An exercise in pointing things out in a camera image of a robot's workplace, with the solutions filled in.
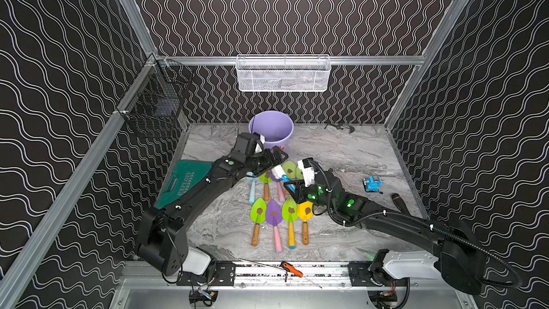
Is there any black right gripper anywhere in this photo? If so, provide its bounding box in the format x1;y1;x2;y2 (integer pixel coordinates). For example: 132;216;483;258
282;177;335;215

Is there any white blue brush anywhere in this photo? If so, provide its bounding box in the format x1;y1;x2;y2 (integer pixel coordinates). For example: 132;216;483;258
272;163;295;194

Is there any narrow light blue trowel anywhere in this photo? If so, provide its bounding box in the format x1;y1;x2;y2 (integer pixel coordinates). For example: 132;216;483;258
246;172;257;204

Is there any lime front trowel wooden handle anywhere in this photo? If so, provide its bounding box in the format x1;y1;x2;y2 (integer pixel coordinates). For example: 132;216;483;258
250;198;267;247

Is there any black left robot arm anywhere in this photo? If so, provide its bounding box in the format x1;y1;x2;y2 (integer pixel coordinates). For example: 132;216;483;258
137;147;289;276

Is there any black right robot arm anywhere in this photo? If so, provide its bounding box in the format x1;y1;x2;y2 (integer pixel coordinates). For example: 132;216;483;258
285;169;523;295

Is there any yellow square trowel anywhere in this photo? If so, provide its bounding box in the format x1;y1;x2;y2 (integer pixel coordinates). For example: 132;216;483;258
297;201;314;245

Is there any purple plastic bucket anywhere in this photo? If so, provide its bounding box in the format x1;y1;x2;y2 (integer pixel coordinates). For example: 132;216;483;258
248;110;295;150

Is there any small blue clamp tool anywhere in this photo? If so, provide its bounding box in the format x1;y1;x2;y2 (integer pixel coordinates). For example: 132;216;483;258
363;176;383;193

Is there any black clip tool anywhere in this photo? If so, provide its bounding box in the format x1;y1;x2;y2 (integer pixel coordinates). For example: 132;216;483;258
325;123;355;134

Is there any green plastic tool case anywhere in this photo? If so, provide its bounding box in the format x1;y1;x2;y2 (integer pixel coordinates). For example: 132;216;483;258
154;160;212;209

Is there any narrow lime trowel wooden handle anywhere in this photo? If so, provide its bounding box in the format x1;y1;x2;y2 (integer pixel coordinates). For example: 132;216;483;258
260;171;272;203

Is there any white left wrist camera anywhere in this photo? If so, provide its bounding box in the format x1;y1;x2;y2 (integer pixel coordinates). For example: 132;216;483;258
233;132;264;156

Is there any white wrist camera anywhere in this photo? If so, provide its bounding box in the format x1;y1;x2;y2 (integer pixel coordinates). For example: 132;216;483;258
297;158;315;187
233;132;264;156

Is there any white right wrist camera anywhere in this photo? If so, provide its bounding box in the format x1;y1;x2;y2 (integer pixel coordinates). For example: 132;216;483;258
297;158;315;187

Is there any wide green trowel wooden handle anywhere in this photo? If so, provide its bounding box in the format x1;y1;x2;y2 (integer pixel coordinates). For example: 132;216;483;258
283;161;297;180

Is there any lime front trowel yellow handle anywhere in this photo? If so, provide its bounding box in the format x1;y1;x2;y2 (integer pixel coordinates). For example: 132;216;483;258
283;196;299;249

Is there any purple trowel pink handle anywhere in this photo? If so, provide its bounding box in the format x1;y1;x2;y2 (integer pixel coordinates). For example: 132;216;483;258
270;171;286;203
266;200;283;253

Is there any purple front trowel pink handle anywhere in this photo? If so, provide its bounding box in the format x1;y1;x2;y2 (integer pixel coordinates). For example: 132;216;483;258
266;200;283;253

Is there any orange handled screwdriver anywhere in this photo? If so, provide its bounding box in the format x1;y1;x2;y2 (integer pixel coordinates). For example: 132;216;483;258
280;261;323;288

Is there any black orange screwdriver handle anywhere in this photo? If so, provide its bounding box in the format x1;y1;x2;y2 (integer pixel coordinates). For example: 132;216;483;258
390;193;410;215

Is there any white wire basket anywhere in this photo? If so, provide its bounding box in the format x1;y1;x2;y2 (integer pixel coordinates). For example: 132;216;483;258
235;54;332;92

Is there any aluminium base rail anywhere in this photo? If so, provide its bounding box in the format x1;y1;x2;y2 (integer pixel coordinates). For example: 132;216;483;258
119;259;468;293

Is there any black wire basket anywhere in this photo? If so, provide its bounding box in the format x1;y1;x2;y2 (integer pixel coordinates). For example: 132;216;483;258
122;60;196;140

